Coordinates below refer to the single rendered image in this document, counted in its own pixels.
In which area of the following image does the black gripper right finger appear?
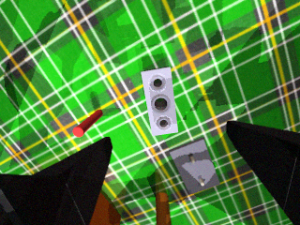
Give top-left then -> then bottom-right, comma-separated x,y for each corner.
226,120 -> 300,225

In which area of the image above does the orange cylinder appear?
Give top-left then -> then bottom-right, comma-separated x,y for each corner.
156,192 -> 172,225

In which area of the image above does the red peg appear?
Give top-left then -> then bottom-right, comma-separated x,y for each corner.
73,110 -> 103,137

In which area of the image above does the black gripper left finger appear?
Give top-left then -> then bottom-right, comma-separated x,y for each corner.
0,137 -> 113,225

